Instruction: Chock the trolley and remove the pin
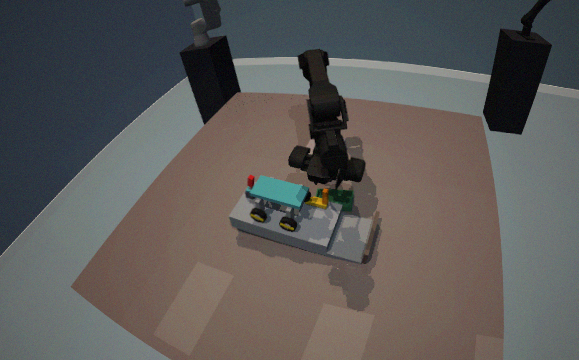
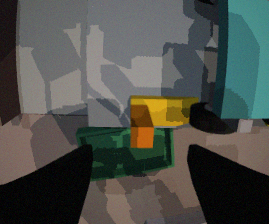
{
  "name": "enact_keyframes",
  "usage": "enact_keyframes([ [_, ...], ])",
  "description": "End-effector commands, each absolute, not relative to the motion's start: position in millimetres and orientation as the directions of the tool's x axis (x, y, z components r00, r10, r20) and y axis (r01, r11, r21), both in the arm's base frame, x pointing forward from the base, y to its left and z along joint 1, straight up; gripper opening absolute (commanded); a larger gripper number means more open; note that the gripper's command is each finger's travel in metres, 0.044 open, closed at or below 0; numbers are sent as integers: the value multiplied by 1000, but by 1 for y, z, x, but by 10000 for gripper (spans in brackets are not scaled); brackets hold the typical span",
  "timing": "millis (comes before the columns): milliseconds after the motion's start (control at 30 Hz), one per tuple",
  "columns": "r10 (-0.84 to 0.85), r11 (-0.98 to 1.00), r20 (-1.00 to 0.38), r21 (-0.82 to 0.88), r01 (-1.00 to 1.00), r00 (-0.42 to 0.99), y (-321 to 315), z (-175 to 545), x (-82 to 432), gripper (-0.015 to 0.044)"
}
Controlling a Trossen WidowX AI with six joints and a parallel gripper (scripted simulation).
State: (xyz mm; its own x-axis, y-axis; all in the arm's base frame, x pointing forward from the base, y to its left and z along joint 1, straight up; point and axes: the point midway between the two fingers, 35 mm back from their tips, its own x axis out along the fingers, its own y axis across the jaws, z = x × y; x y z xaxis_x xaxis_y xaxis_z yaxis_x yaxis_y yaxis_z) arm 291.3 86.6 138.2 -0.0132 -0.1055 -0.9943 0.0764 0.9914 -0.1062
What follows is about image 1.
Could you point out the teal wheeled trolley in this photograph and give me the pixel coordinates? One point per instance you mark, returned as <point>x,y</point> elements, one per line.
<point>280,192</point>

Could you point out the red-headed pin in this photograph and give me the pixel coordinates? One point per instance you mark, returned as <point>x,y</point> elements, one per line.
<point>250,181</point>

